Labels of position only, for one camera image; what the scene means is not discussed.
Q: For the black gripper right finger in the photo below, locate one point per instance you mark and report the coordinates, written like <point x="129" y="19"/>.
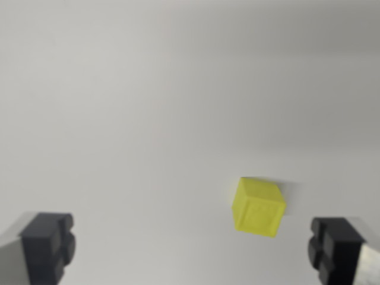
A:
<point x="341" y="252"/>

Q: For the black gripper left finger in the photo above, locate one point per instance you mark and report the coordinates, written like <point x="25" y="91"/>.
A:
<point x="38" y="249"/>

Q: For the yellow cube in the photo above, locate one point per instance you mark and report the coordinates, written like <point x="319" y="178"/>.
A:
<point x="257" y="209"/>

